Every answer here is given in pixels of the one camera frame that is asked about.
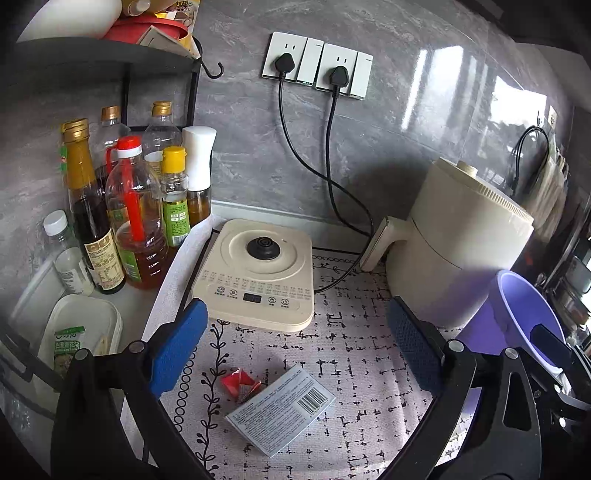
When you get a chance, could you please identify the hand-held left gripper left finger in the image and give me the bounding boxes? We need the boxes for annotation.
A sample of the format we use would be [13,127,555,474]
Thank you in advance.
[50,298,209,480]

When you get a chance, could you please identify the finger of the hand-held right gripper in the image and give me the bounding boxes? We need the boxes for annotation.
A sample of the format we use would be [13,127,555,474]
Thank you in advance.
[530,324,591,430]

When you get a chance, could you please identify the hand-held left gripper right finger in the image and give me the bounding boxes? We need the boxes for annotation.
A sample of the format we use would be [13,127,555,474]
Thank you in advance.
[386,296,542,480]

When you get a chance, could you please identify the purple plastic basin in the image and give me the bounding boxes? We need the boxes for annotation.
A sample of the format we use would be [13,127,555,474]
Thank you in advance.
[468,270,566,374]

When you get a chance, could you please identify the small red wrapper piece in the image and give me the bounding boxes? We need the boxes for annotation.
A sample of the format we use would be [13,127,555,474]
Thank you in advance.
[221,368,263,408]

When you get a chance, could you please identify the white and blue box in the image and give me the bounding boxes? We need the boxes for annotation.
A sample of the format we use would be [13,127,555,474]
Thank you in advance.
[225,364,337,459]

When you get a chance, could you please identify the patterned white counter mat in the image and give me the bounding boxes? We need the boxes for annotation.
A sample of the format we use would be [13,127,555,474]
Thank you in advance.
[122,217,485,480]

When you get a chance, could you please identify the dark metallic object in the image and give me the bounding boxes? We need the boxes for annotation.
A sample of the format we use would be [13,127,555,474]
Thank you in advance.
[538,240,591,342]

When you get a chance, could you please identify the white plastic container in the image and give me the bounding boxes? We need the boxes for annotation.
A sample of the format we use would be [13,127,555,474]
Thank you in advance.
[36,294,123,384]

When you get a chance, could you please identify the red-capped cooking oil bottle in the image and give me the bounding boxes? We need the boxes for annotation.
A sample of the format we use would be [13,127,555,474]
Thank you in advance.
[105,135,170,291]

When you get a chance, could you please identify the green seasoning packet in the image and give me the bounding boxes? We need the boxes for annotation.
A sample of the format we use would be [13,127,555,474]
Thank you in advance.
[53,326,86,377]

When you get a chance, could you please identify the cream air fryer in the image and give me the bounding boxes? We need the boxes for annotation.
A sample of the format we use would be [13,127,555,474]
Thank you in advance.
[359,157,535,329]

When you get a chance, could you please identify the cream kettle base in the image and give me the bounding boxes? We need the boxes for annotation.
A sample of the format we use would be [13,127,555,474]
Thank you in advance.
[191,219,316,332]

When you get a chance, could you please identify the dark soy sauce bottle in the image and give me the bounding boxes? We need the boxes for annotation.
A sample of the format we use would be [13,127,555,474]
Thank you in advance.
[64,128,126,295]

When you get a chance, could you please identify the yellow-capped green label bottle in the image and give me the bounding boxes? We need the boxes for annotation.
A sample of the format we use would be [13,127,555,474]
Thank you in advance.
[161,146,191,247]

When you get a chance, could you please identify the small white-capped clear bottle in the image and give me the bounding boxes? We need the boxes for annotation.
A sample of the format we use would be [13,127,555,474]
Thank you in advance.
[43,210,95,296]

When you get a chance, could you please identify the hanging beige bags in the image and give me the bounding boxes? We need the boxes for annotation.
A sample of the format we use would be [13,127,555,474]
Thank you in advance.
[531,138,570,243]

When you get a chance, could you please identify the white-topped oil sprayer bottle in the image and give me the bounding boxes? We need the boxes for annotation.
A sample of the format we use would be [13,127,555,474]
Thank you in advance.
[182,126,218,227]

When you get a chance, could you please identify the green label sauce bottle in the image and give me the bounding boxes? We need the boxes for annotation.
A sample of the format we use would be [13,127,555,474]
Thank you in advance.
[59,119,88,195]

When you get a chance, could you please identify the red bowl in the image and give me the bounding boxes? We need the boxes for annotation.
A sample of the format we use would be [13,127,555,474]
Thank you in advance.
[102,16,190,47]

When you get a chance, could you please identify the yellow packet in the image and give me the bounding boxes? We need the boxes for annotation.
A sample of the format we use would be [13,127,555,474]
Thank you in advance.
[152,0,204,49]

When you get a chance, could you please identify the white round jug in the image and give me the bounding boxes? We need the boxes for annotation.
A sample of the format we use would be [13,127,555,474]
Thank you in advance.
[16,0,123,42]

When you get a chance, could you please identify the black hanging cable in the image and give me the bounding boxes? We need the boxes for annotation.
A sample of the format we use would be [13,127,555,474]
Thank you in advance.
[512,124,551,195]

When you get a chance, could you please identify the black kettle base power cable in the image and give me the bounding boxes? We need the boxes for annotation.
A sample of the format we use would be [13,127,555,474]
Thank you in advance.
[313,65,370,295]

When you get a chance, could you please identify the gold-capped bottle with red handle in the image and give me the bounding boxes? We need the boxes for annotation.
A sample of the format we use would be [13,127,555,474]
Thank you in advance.
[95,106,132,185]

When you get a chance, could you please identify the black air fryer power cable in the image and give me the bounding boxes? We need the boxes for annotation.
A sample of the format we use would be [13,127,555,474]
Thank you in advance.
[276,52,376,241]

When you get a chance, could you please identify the white wall switch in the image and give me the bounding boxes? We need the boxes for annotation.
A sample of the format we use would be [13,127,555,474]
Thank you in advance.
[348,52,374,100]
[295,38,325,88]

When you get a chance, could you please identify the black wire rack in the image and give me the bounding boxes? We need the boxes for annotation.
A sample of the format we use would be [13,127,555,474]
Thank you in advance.
[0,34,225,393]

